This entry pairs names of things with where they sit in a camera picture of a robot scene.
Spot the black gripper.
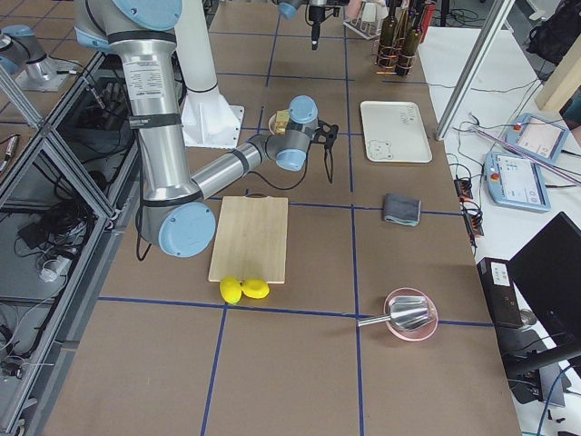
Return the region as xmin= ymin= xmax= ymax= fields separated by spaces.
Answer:
xmin=312 ymin=119 xmax=339 ymax=183
xmin=305 ymin=0 xmax=343 ymax=50

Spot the bread slice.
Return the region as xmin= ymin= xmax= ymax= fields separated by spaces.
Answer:
xmin=276 ymin=109 xmax=291 ymax=135

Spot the white round plate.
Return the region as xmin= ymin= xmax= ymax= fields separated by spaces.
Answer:
xmin=268 ymin=112 xmax=278 ymax=134

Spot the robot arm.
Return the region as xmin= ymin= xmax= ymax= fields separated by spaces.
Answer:
xmin=273 ymin=0 xmax=349 ymax=51
xmin=75 ymin=1 xmax=338 ymax=258

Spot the cream bear serving tray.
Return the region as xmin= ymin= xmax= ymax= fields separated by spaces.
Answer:
xmin=359 ymin=101 xmax=432 ymax=164

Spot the dark wine bottle left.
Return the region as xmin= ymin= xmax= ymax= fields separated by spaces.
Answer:
xmin=376 ymin=1 xmax=409 ymax=74

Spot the dark wine bottle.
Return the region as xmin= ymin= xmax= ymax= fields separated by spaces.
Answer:
xmin=376 ymin=1 xmax=409 ymax=74
xmin=395 ymin=1 xmax=421 ymax=76

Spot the dark wine bottle right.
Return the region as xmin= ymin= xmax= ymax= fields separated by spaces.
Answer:
xmin=395 ymin=1 xmax=421 ymax=76

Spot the folded grey cloth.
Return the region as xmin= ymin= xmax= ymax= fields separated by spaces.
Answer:
xmin=382 ymin=193 xmax=421 ymax=226

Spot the wooden cutting board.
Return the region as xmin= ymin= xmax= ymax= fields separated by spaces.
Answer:
xmin=208 ymin=196 xmax=289 ymax=284

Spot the yellow lemon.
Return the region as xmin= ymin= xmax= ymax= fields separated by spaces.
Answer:
xmin=219 ymin=276 xmax=242 ymax=305
xmin=241 ymin=279 xmax=271 ymax=300

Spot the metal scoop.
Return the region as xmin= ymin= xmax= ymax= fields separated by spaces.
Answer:
xmin=357 ymin=295 xmax=435 ymax=332

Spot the near blue teach pendant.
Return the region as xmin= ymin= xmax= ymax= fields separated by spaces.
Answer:
xmin=484 ymin=152 xmax=551 ymax=213

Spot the blue teach pendant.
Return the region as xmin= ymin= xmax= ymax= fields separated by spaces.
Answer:
xmin=506 ymin=113 xmax=569 ymax=164
xmin=484 ymin=152 xmax=551 ymax=213

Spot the pink bowl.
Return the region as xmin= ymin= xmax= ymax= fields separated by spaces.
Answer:
xmin=383 ymin=288 xmax=438 ymax=342

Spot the far blue teach pendant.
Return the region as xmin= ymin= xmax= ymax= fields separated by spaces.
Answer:
xmin=506 ymin=113 xmax=569 ymax=164

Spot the black monitor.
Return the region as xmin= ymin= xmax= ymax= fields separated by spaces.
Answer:
xmin=507 ymin=211 xmax=581 ymax=378

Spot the white wire cup rack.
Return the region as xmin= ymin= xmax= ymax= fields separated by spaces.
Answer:
xmin=343 ymin=0 xmax=388 ymax=40

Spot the copper wire bottle rack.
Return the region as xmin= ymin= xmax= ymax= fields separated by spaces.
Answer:
xmin=377 ymin=27 xmax=421 ymax=76

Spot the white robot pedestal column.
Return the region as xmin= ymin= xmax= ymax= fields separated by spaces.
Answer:
xmin=174 ymin=0 xmax=218 ymax=93

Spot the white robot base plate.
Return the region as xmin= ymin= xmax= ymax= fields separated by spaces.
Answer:
xmin=182 ymin=89 xmax=244 ymax=149

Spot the aluminium frame post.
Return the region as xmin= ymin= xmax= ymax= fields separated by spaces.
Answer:
xmin=435 ymin=0 xmax=516 ymax=141

